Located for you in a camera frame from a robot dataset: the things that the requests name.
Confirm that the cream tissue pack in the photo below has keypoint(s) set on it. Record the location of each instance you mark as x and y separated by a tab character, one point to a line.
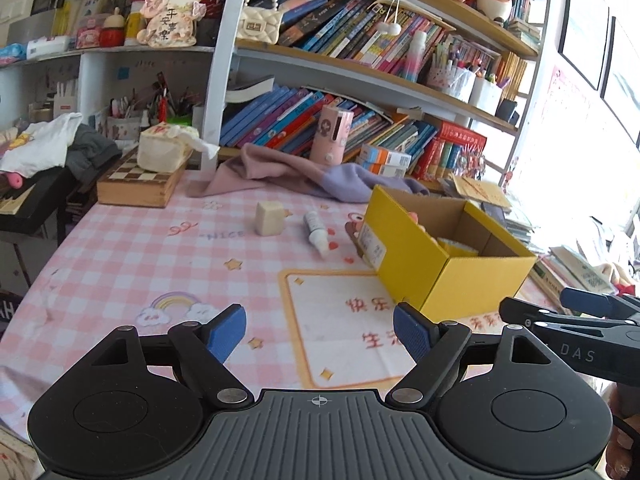
164	148

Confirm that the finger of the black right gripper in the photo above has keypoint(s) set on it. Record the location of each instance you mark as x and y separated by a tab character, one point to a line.
519	312

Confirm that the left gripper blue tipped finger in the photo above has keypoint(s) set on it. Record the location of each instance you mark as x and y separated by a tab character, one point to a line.
600	305

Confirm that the cream wooden cube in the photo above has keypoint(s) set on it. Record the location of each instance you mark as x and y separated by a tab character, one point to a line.
269	218

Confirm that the panda plush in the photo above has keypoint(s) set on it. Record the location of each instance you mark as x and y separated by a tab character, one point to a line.
497	11

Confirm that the pink purple cloth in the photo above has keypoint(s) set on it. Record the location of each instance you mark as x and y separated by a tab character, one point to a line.
256	167

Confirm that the white tube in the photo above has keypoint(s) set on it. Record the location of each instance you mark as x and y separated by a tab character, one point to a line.
318	236

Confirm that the person's hand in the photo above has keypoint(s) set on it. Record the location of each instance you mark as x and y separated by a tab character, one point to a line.
619	460

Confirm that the pink lucky cat figure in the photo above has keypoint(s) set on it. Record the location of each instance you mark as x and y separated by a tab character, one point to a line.
170	23

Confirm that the wooden chess box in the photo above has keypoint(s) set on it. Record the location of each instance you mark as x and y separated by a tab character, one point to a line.
127	184

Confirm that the pile of clothes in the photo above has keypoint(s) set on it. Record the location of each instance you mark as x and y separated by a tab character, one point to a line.
64	142

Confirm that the yellow tape roll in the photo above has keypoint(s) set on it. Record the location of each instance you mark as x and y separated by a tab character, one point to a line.
456	249

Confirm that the brown paper envelope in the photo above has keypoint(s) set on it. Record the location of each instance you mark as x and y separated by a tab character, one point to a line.
481	191

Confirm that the pink checkered tablecloth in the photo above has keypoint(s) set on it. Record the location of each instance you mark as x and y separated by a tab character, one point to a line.
312	322

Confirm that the cream quilted handbag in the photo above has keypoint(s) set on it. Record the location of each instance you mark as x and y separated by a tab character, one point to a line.
260	24

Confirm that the yellow cardboard box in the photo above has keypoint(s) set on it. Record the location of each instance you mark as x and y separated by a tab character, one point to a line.
415	270

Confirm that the white orange medicine boxes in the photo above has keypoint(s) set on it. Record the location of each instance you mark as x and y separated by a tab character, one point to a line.
383	162

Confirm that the white wooden bookshelf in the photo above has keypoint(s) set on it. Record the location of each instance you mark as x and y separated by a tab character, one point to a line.
442	58

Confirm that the pink cylindrical device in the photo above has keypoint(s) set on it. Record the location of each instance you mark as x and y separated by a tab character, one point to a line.
328	146

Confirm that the red boxed book set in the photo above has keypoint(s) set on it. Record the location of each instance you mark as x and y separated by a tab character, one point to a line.
452	150

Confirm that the pink plush toy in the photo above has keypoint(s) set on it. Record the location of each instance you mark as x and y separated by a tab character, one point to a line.
416	220

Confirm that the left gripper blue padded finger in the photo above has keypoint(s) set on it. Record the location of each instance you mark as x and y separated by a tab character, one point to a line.
414	331
226	331

